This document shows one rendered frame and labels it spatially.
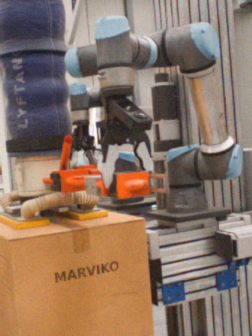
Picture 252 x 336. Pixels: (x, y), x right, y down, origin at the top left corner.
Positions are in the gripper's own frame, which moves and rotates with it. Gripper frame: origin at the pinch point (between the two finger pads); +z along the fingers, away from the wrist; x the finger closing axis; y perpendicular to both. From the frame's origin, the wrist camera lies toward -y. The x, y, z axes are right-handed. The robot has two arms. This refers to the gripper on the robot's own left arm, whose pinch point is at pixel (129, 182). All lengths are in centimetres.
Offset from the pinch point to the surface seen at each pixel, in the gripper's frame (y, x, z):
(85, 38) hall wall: 971, -417, -281
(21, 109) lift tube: 54, 7, -22
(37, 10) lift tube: 49, 1, -51
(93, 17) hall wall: 971, -443, -333
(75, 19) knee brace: 367, -144, -144
